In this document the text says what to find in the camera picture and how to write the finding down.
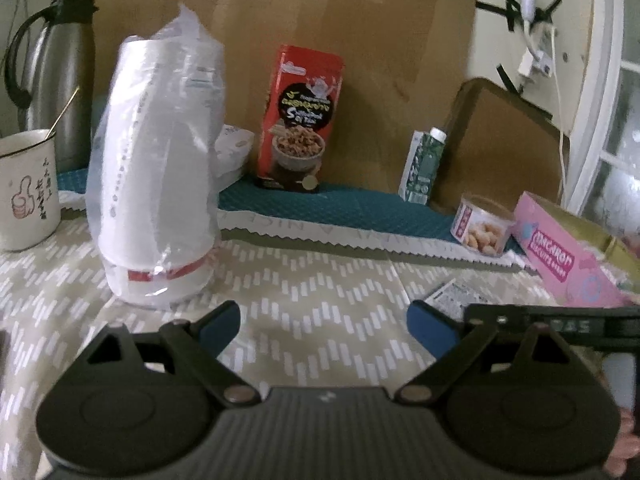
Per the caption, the clear barcode packet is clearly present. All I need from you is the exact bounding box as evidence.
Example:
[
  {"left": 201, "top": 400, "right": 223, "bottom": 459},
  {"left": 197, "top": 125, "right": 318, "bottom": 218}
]
[{"left": 424, "top": 278, "right": 489, "bottom": 322}]

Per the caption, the person's right hand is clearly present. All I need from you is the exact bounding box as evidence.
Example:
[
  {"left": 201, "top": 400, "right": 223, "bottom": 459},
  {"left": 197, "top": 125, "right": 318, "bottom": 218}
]
[{"left": 600, "top": 353, "right": 639, "bottom": 479}]

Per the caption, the pink macaron biscuit tin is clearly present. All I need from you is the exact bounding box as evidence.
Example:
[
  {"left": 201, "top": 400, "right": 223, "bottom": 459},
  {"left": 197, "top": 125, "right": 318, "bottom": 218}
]
[{"left": 513, "top": 192, "right": 639, "bottom": 308}]

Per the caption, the chevron patterned tablecloth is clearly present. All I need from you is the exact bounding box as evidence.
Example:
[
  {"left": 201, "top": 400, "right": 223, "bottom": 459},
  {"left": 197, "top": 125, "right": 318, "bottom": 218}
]
[{"left": 1, "top": 211, "right": 551, "bottom": 479}]

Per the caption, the round nut can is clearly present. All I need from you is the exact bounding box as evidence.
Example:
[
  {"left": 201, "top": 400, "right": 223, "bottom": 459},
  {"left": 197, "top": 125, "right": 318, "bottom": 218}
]
[{"left": 450, "top": 194, "right": 515, "bottom": 257}]

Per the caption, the teal quilted mat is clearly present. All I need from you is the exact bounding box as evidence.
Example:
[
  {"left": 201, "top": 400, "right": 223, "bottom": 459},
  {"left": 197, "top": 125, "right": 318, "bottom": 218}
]
[{"left": 54, "top": 167, "right": 522, "bottom": 256}]

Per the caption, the white frosted glass door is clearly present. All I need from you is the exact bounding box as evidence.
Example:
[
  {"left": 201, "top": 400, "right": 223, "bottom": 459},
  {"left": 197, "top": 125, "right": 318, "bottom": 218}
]
[{"left": 565, "top": 0, "right": 639, "bottom": 238}]

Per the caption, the white paper cup stack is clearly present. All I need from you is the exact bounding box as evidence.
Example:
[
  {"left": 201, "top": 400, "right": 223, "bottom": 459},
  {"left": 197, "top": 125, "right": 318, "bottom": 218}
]
[{"left": 86, "top": 6, "right": 226, "bottom": 309}]

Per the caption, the green white milk carton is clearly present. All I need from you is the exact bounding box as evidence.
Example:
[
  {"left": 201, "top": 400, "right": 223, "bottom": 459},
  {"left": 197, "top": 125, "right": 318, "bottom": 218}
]
[{"left": 398, "top": 128, "right": 447, "bottom": 206}]

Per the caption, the white food container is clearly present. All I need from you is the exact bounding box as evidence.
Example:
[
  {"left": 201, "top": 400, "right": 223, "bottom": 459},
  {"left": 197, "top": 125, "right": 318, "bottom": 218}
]
[{"left": 215, "top": 125, "right": 255, "bottom": 191}]

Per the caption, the white enamel mug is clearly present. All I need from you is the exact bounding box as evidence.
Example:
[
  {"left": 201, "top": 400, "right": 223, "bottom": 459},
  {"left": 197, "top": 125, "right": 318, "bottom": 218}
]
[{"left": 0, "top": 129, "right": 61, "bottom": 252}]

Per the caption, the red snack box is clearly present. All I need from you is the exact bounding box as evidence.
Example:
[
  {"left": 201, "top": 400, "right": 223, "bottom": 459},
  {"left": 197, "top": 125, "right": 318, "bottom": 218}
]
[{"left": 256, "top": 44, "right": 344, "bottom": 193}]

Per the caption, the steel thermos jug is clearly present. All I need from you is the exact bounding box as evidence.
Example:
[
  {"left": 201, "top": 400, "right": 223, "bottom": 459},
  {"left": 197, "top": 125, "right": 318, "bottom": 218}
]
[{"left": 3, "top": 0, "right": 98, "bottom": 172}]

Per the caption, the large brown cardboard sheet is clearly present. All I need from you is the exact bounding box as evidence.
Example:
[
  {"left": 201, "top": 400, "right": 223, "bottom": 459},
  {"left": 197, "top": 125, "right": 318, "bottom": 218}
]
[{"left": 93, "top": 0, "right": 475, "bottom": 192}]

